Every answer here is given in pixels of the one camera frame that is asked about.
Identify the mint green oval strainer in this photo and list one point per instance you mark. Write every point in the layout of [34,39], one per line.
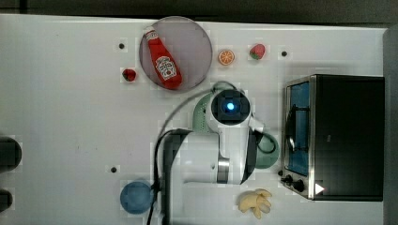
[199,122]

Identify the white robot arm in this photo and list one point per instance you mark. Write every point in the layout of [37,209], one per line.
[225,155]

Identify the red ketchup bottle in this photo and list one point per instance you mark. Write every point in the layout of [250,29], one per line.
[163,62]

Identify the orange slice toy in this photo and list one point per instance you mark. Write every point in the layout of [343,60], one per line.
[226,57]

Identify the grey round plate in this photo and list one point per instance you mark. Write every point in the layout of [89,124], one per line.
[189,44]

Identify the mint green mug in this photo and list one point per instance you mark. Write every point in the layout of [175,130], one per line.
[268,150]

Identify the small red tomato toy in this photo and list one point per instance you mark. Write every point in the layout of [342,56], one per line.
[129,74]

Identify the red strawberry toy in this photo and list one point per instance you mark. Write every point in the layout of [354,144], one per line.
[258,51]

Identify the blue cup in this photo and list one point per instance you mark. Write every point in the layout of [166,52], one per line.
[136,197]

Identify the black silver toaster oven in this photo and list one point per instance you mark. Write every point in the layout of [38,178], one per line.
[333,137]

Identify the black utensil holder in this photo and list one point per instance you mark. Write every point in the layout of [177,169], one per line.
[10,154]

